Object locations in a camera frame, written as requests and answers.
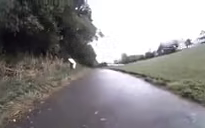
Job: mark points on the row of distant trees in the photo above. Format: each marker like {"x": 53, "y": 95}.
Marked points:
{"x": 136, "y": 57}

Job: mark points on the wet grey asphalt path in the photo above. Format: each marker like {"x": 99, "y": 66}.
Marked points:
{"x": 113, "y": 100}

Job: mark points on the dense wood of trees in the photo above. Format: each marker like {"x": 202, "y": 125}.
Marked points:
{"x": 40, "y": 30}

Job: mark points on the weedy grass verge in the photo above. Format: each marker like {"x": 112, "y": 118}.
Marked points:
{"x": 23, "y": 86}

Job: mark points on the grass slope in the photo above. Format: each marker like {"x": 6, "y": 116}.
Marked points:
{"x": 186, "y": 68}

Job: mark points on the white building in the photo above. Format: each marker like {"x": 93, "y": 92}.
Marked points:
{"x": 204, "y": 37}

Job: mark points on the white marker post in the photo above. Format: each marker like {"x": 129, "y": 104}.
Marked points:
{"x": 72, "y": 62}

